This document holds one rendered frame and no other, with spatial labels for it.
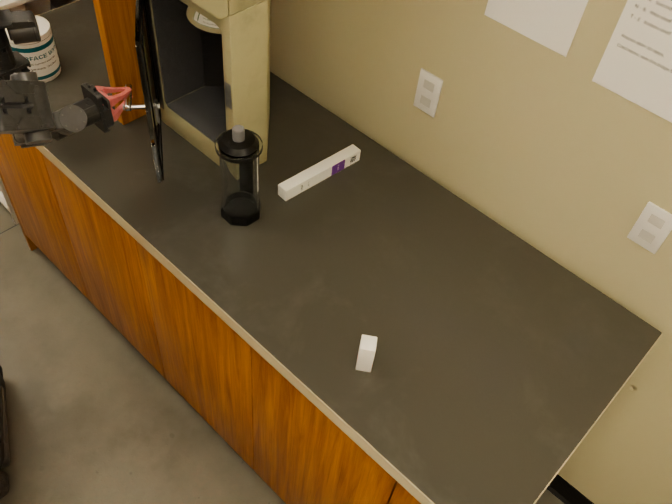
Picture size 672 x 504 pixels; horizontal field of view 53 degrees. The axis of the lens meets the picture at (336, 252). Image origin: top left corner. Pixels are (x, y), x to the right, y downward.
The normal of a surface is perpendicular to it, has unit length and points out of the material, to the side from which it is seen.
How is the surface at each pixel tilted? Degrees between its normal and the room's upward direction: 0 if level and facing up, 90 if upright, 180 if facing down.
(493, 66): 90
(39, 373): 0
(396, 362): 0
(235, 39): 90
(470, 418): 0
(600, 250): 90
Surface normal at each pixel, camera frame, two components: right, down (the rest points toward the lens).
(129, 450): 0.08, -0.65
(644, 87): -0.69, 0.51
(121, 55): 0.72, 0.56
